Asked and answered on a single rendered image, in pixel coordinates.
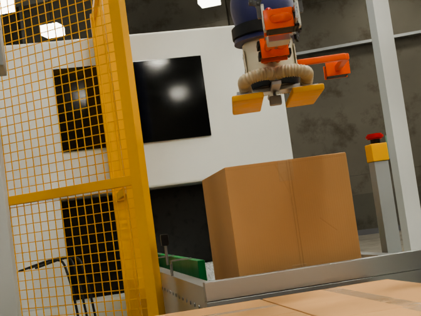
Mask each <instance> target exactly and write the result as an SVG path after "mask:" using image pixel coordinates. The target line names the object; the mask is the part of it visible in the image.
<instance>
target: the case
mask: <svg viewBox="0 0 421 316"><path fill-rule="evenodd" d="M202 186H203V192H204V201H205V209H206V215H207V224H208V229H209V238H210V247H211V252H212V261H213V266H214V275H215V279H216V280H221V279H225V278H234V277H241V276H246V275H254V274H258V273H266V272H271V271H279V270H287V269H292V268H299V267H304V266H312V265H320V264H325V263H332V262H337V261H345V260H353V259H358V258H361V251H360V244H359V239H358V231H357V226H356V218H355V210H354V205H353V197H352V193H351V184H350V177H349V172H348V164H347V159H346V153H345V152H341V153H335V154H326V155H316V156H311V157H302V158H296V159H286V160H281V161H272V162H262V163H257V164H247V165H241V166H232V167H225V168H223V169H221V170H220V171H218V172H216V173H215V174H213V175H211V176H209V177H207V178H205V179H204V180H202Z"/></svg>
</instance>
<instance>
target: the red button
mask: <svg viewBox="0 0 421 316"><path fill-rule="evenodd" d="M382 137H383V134H382V133H375V134H368V135H366V137H365V138H366V139H367V140H369V141H370V144H377V143H380V139H382Z"/></svg>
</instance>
